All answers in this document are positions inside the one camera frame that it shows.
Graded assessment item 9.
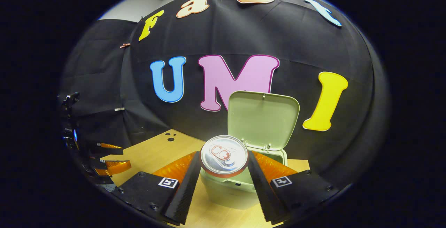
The black backdrop cloth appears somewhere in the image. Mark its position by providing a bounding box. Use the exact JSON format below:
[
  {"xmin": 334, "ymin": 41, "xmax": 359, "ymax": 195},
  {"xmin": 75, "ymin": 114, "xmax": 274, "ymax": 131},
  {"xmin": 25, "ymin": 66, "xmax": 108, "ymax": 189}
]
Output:
[{"xmin": 59, "ymin": 0, "xmax": 389, "ymax": 187}]

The wooden desktop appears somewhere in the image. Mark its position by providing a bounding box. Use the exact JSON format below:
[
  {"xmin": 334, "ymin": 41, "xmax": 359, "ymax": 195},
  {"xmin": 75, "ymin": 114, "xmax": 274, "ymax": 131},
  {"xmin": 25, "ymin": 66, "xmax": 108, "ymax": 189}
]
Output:
[{"xmin": 99, "ymin": 128, "xmax": 310, "ymax": 228}]

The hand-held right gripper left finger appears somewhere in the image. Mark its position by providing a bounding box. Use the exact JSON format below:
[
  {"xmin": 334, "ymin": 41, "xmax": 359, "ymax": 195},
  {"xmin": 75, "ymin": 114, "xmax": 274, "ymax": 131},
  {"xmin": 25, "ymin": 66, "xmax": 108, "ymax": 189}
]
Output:
[{"xmin": 111, "ymin": 151, "xmax": 202, "ymax": 226}]

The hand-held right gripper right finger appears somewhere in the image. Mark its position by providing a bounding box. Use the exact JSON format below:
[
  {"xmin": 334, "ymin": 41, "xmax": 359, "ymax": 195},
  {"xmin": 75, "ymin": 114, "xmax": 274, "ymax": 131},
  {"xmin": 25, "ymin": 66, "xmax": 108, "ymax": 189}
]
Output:
[{"xmin": 247, "ymin": 150, "xmax": 340, "ymax": 226}]

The pale green desktop garbage bin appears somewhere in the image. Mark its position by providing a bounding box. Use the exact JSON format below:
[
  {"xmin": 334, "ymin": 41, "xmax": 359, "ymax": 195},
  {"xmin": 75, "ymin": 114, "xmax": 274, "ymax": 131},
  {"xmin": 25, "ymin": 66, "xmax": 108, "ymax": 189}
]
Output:
[{"xmin": 200, "ymin": 91, "xmax": 300, "ymax": 210}]

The silver-topped pop can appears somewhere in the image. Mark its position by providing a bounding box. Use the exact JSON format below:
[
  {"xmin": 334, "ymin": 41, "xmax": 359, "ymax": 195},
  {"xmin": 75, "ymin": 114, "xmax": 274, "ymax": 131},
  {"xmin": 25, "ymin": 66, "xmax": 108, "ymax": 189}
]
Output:
[{"xmin": 200, "ymin": 135, "xmax": 248, "ymax": 178}]

